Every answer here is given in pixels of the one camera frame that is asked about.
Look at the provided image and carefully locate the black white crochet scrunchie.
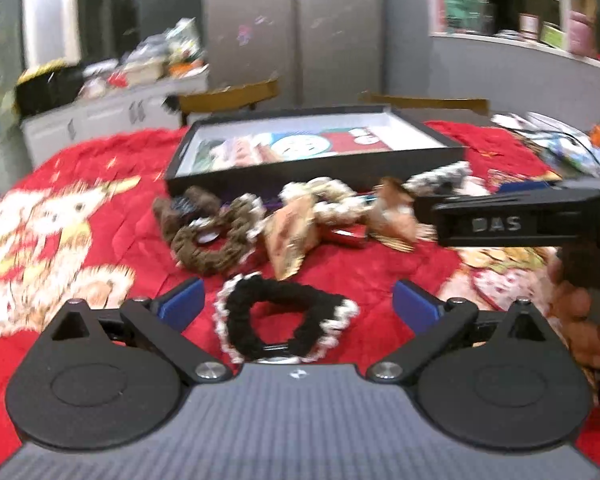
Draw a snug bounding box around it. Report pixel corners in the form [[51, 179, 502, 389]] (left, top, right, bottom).
[[212, 272, 360, 365]]

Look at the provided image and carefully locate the brown snack packet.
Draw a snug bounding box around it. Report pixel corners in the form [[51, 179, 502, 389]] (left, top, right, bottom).
[[366, 177, 437, 252]]

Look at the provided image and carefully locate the olive brown crochet scrunchie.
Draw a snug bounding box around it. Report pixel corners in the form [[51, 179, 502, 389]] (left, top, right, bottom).
[[171, 193, 265, 275]]

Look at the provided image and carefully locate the tan snack packet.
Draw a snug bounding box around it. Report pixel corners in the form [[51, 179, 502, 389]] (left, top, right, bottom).
[[264, 195, 318, 281]]

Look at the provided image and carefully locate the cream white crochet scrunchie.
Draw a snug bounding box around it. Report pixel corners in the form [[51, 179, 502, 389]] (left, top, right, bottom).
[[279, 177, 367, 226]]

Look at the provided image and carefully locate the dark brown fuzzy scrunchie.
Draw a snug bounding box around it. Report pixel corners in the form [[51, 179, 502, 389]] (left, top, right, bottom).
[[151, 186, 222, 244]]

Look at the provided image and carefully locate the person's right hand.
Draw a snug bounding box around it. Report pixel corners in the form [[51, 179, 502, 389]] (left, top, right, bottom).
[[547, 255, 600, 370]]

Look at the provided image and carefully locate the black white patterned scrunchie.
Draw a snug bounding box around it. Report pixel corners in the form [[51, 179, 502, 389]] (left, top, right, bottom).
[[402, 160, 471, 196]]

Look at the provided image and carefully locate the printed booklet in box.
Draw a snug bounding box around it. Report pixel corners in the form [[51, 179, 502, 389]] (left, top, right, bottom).
[[190, 128, 392, 174]]

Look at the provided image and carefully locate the black shallow cardboard box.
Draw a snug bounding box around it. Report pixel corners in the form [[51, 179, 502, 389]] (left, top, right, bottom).
[[164, 105, 466, 200]]

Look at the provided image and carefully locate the pink bottle on shelf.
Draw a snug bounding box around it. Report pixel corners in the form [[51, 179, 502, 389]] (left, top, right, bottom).
[[567, 11, 594, 58]]

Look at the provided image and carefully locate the white kitchen cabinet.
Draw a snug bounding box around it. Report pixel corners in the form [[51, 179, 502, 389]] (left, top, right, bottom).
[[21, 66, 209, 168]]

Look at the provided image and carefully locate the right wooden chair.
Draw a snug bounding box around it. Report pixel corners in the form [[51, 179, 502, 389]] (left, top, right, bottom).
[[360, 91, 490, 116]]

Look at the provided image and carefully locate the wooden chair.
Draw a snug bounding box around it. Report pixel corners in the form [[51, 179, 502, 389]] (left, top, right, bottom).
[[162, 78, 279, 126], [360, 91, 490, 116]]

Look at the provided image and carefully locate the left wooden chair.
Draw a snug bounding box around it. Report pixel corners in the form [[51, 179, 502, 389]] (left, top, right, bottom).
[[162, 78, 279, 126]]

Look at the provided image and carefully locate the black microwave oven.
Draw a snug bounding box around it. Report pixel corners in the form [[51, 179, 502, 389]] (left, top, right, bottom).
[[15, 60, 84, 118]]

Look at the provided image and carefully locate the silver double door refrigerator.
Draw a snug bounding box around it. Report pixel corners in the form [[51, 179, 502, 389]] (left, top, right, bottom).
[[202, 0, 382, 107]]

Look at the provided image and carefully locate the black cable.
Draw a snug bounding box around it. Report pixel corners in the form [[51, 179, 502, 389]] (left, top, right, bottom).
[[504, 127, 600, 177]]

